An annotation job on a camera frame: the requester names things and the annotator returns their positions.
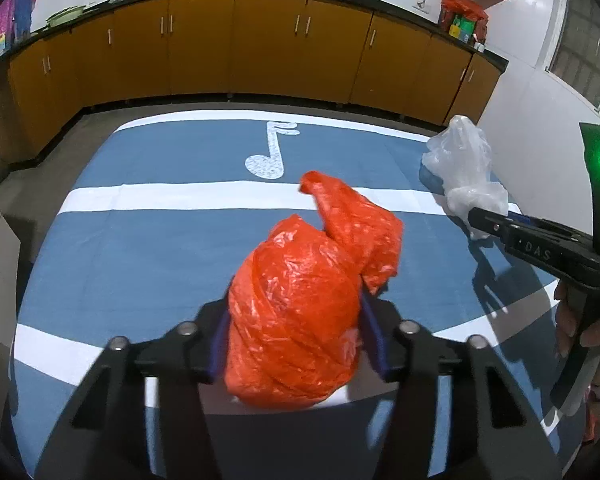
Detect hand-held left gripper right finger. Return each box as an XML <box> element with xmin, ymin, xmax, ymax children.
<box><xmin>360</xmin><ymin>287</ymin><xmax>563</xmax><ymax>480</ymax></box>

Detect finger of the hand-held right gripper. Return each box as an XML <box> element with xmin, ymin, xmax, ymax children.
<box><xmin>467</xmin><ymin>207</ymin><xmax>598</xmax><ymax>278</ymax></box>

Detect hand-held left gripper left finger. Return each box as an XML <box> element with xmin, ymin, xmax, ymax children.
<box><xmin>34</xmin><ymin>300</ymin><xmax>231</xmax><ymax>480</ymax></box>

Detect large red plastic bag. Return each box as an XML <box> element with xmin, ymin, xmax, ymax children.
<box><xmin>225</xmin><ymin>170</ymin><xmax>406</xmax><ymax>411</ymax></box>

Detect white translucent plastic bag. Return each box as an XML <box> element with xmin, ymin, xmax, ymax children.
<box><xmin>421</xmin><ymin>115</ymin><xmax>510</xmax><ymax>241</ymax></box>

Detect blue white striped mat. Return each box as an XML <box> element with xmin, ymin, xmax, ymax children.
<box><xmin>7</xmin><ymin>107</ymin><xmax>571</xmax><ymax>480</ymax></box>

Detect barred window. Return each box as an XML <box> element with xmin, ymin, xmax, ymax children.
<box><xmin>547</xmin><ymin>0</ymin><xmax>600</xmax><ymax>121</ymax></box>

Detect green box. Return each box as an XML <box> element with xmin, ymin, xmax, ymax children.
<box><xmin>450</xmin><ymin>15</ymin><xmax>473</xmax><ymax>41</ymax></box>

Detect red bag on counter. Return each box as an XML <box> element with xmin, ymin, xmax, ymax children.
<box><xmin>437</xmin><ymin>0</ymin><xmax>490</xmax><ymax>43</ymax></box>

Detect wooden lower kitchen cabinets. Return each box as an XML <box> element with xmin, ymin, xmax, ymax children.
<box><xmin>0</xmin><ymin>0</ymin><xmax>506</xmax><ymax>161</ymax></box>

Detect green bowl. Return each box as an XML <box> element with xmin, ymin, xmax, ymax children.
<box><xmin>45</xmin><ymin>5</ymin><xmax>88</xmax><ymax>28</ymax></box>

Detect blue hanging cloth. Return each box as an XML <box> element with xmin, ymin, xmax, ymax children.
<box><xmin>12</xmin><ymin>0</ymin><xmax>43</xmax><ymax>36</ymax></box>

